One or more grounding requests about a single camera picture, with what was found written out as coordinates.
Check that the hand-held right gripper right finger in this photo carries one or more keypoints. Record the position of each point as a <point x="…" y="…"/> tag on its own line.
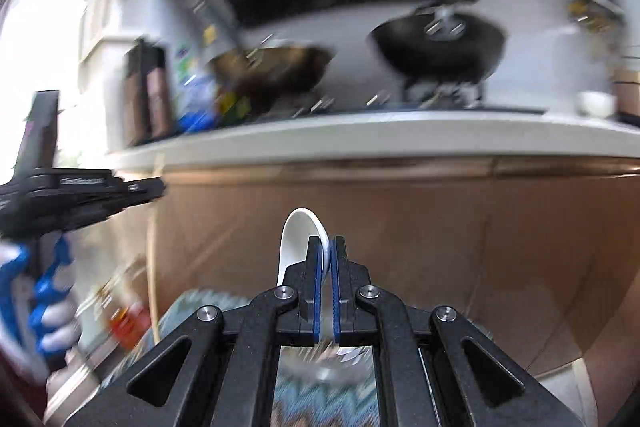
<point x="336" y="302"/>

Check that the white bowl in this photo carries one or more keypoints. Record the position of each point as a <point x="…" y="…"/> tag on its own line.
<point x="596" y="104"/>

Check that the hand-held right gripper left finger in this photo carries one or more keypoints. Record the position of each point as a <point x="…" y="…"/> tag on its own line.
<point x="316" y="297"/>

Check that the brown lower cabinets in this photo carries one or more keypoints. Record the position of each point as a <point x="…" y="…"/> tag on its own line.
<point x="425" y="232"/>

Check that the white ceramic spoon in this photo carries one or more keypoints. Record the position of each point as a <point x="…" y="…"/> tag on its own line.
<point x="295" y="232"/>

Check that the blue seasoning bag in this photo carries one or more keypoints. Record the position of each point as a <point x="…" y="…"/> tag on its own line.
<point x="196" y="104"/>

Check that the glass sliding door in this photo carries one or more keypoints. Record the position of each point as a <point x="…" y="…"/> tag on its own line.
<point x="45" y="32"/>

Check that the black gas stove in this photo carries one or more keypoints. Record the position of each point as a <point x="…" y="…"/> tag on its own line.
<point x="400" y="99"/>

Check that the zigzag patterned cloth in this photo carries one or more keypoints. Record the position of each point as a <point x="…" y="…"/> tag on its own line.
<point x="200" y="312"/>

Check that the brown electric kettle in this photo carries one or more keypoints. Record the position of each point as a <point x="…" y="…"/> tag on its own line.
<point x="150" y="92"/>

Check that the clear glass jar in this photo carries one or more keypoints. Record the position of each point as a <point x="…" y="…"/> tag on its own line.
<point x="320" y="369"/>

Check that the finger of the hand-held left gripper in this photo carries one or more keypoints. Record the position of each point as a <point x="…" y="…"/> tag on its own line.
<point x="147" y="191"/>

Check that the bronze wok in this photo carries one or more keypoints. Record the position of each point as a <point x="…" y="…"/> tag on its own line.
<point x="272" y="69"/>

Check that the dark bottle yellow label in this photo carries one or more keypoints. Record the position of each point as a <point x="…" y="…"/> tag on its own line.
<point x="232" y="104"/>

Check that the person's left hand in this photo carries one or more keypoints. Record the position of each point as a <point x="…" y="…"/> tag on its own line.
<point x="56" y="322"/>

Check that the red lid jar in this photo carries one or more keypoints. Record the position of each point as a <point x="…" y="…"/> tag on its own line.
<point x="129" y="324"/>

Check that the brass water heater valves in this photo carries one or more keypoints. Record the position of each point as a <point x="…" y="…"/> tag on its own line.
<point x="595" y="14"/>

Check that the white storage box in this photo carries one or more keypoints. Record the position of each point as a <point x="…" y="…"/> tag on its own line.
<point x="105" y="92"/>

